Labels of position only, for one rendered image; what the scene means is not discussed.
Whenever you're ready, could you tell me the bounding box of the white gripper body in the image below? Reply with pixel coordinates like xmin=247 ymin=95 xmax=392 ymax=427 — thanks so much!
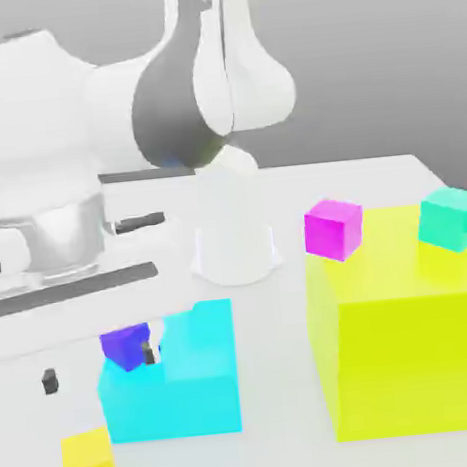
xmin=0 ymin=230 xmax=200 ymax=364

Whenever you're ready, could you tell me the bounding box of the small purple cube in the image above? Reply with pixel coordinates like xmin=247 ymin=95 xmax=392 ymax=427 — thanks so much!
xmin=98 ymin=321 xmax=155 ymax=376

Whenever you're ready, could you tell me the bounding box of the small yellow cube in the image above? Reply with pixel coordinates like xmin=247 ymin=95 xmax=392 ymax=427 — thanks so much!
xmin=59 ymin=425 xmax=119 ymax=467

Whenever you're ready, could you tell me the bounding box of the small magenta cube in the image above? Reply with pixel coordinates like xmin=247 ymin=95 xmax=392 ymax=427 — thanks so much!
xmin=300 ymin=195 xmax=369 ymax=267

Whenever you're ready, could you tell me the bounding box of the small teal cube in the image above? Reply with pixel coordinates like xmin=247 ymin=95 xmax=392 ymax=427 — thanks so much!
xmin=413 ymin=183 xmax=467 ymax=258

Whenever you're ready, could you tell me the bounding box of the large cyan box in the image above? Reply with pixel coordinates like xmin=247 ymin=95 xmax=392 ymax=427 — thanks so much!
xmin=89 ymin=297 xmax=245 ymax=447

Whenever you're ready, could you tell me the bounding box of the large yellow-green box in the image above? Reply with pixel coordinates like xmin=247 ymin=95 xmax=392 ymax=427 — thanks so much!
xmin=295 ymin=198 xmax=467 ymax=446

